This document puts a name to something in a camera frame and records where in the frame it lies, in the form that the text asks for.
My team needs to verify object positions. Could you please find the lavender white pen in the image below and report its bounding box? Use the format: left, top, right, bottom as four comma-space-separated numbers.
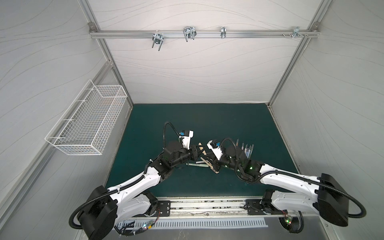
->
249, 144, 254, 158

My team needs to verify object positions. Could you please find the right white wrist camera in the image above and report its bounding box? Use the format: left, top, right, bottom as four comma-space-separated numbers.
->
207, 140, 223, 161

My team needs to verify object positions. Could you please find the green table mat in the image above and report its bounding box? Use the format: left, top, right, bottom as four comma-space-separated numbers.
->
107, 104, 296, 197

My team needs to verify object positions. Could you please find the aluminium crossbar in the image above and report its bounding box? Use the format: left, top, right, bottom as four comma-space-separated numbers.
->
90, 29, 321, 39

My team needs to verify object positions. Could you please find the light green pen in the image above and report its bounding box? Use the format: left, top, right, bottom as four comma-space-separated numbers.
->
186, 163, 209, 168

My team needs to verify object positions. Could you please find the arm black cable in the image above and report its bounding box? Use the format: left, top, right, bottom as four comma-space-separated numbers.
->
113, 206, 161, 236
278, 209, 305, 234

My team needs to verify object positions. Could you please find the small metal bracket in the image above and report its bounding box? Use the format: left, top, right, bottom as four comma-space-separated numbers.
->
221, 27, 227, 39

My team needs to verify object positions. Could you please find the white slotted cable duct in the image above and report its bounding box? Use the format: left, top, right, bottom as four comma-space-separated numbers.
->
115, 218, 269, 230

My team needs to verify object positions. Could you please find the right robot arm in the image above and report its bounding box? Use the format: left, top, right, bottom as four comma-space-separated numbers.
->
207, 141, 367, 227

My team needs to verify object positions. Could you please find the metal hook bracket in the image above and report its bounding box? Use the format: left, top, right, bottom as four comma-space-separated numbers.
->
282, 27, 309, 39

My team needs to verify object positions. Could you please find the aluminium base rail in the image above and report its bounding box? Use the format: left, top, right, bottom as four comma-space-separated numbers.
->
89, 196, 331, 221

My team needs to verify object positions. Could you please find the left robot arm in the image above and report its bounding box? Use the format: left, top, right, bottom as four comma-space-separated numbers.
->
69, 142, 204, 240

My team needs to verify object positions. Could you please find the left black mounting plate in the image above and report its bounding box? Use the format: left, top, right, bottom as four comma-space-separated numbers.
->
145, 201, 171, 217

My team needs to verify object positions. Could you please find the metal U-bolt clamp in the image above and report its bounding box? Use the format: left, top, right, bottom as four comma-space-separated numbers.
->
152, 33, 164, 51

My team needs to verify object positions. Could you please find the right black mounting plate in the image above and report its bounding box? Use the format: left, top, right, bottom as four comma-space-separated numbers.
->
243, 199, 283, 216

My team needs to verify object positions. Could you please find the white wire basket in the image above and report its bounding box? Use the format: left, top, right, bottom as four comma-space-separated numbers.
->
45, 80, 128, 156

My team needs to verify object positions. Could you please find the black mounting plate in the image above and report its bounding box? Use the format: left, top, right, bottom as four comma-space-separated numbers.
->
145, 201, 171, 217
243, 199, 283, 216

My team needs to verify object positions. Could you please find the metal U-bolt hook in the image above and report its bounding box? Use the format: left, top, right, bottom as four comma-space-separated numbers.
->
183, 26, 197, 42

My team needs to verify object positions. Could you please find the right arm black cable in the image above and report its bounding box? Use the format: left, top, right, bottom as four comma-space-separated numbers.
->
278, 209, 305, 234

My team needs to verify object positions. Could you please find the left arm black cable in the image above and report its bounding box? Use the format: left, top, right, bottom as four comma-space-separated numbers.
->
113, 206, 161, 236

